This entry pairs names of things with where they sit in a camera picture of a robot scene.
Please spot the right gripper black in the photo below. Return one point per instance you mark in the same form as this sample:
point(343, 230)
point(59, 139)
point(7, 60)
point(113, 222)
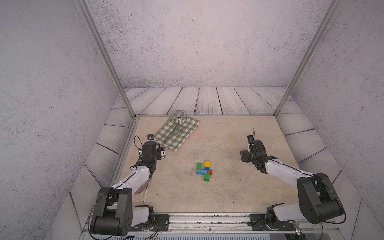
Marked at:
point(244, 155)

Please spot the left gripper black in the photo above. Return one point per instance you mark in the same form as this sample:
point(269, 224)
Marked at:
point(160, 153)

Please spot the light blue long lego brick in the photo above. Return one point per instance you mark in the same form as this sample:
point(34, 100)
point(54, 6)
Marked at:
point(201, 172)

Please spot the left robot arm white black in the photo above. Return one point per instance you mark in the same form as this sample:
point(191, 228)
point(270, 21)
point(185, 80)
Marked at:
point(113, 213)

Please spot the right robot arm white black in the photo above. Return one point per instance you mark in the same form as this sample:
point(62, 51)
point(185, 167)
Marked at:
point(318, 201)

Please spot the green checkered cloth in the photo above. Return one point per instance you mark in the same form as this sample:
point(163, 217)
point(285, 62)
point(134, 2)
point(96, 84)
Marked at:
point(172, 136)

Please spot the pink glass bowl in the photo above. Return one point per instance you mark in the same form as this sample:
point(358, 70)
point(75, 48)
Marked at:
point(143, 186)

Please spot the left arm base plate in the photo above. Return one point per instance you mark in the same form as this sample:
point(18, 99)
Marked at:
point(159, 223)

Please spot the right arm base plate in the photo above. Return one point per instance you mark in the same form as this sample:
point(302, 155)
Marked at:
point(264, 222)

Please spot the aluminium front rail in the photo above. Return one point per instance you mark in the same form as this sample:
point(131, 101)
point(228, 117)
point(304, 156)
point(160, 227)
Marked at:
point(233, 226)

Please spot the right aluminium frame post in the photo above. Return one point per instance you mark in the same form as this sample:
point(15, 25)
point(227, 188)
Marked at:
point(319, 34)

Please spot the aluminium frame post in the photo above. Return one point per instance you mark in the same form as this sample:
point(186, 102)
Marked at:
point(319, 34)
point(89, 21)

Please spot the left aluminium frame post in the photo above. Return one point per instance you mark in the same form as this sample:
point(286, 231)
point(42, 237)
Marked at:
point(89, 21)

